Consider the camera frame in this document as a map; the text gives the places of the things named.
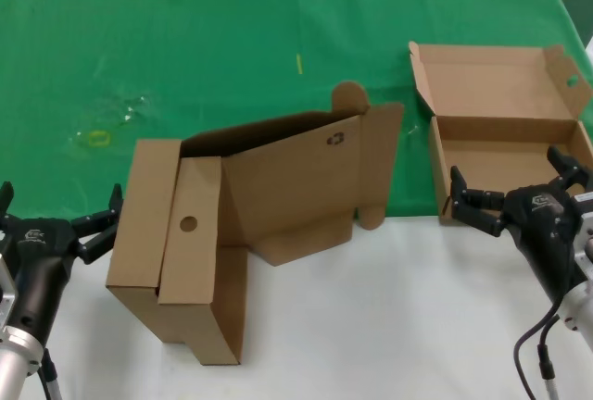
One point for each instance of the grey right wrist camera bracket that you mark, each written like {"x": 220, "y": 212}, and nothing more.
{"x": 586, "y": 233}

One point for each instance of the large open cardboard box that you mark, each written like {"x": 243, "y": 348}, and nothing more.
{"x": 143, "y": 210}

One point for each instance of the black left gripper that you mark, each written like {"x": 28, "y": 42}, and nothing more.
{"x": 41, "y": 256}

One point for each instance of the small brown cardboard mailer box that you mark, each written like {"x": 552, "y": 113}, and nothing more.
{"x": 495, "y": 85}

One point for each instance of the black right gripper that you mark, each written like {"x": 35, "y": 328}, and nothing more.
{"x": 546, "y": 233}

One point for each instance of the green table cloth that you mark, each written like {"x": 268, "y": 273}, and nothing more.
{"x": 185, "y": 39}

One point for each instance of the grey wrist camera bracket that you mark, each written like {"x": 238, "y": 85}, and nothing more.
{"x": 586, "y": 233}
{"x": 5, "y": 289}

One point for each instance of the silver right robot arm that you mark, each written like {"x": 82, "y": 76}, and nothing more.
{"x": 579, "y": 312}

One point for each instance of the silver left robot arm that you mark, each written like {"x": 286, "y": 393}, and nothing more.
{"x": 14, "y": 363}

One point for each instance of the grey left wrist camera bracket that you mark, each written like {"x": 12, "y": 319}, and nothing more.
{"x": 5, "y": 289}

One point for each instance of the clear plastic scrap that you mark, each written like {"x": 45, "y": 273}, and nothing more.
{"x": 132, "y": 108}

